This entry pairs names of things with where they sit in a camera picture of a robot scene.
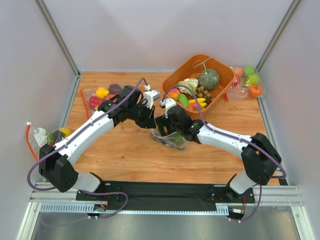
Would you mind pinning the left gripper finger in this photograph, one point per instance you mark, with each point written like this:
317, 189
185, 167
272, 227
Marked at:
149, 122
151, 111

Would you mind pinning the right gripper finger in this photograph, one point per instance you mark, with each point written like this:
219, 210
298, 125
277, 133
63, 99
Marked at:
179, 127
164, 125

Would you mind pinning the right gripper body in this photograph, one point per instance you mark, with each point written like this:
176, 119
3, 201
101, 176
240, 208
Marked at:
175, 114

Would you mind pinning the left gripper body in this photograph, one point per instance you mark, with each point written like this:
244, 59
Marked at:
146, 120

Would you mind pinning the polka dot zip bag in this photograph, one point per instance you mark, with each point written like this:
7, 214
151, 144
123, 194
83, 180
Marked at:
155, 134

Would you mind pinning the fake green bell pepper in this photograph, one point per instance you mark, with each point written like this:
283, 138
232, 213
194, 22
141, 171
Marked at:
177, 139

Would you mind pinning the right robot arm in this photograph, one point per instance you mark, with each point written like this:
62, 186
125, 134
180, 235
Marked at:
259, 157

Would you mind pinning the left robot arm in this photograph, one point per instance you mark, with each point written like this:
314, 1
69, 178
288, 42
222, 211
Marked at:
58, 160

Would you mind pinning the fake green cucumber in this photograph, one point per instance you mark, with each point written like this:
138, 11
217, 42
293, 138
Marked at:
183, 100

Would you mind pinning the fake banana bunch in basin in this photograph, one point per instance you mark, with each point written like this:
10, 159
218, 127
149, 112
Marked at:
201, 101

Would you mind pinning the fake peach in basin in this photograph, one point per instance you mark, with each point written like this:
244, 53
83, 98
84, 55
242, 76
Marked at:
174, 94

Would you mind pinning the fake longan cluster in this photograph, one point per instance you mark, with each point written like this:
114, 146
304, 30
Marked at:
201, 92

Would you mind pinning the fake cauliflower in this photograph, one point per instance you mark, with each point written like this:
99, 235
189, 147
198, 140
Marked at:
188, 85

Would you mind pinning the fake red apple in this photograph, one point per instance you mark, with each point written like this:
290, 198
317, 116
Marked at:
111, 97

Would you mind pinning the fake purple plum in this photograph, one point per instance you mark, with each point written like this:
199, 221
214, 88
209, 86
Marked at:
115, 89

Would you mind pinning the fake green pumpkin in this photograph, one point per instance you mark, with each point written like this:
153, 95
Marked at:
209, 79

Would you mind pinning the fake yellow pepper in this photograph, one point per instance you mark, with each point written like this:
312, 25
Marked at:
101, 92

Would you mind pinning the fake red pepper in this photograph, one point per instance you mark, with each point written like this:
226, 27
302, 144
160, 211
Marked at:
95, 102

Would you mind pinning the zip bag with bananas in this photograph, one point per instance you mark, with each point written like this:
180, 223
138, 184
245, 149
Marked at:
86, 93

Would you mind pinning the zip bag with pumpkin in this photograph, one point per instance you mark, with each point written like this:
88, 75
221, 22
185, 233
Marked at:
238, 90

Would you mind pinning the fake pink peach back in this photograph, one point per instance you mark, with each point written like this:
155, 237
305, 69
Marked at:
239, 71

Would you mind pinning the fake small orange pumpkin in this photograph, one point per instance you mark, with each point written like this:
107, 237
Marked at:
255, 90

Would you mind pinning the fake green bumpy fruit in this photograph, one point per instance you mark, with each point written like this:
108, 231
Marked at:
248, 70

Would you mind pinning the fake green apple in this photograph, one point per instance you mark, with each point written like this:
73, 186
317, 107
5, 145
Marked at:
252, 79

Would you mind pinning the zip bag at left edge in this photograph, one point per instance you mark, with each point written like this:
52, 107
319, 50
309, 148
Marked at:
38, 137

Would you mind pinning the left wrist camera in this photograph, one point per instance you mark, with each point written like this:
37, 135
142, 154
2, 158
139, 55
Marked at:
150, 96

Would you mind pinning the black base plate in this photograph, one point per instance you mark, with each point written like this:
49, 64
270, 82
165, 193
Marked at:
157, 196

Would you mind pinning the aluminium rail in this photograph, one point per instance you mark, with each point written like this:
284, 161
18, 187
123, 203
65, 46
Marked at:
268, 196

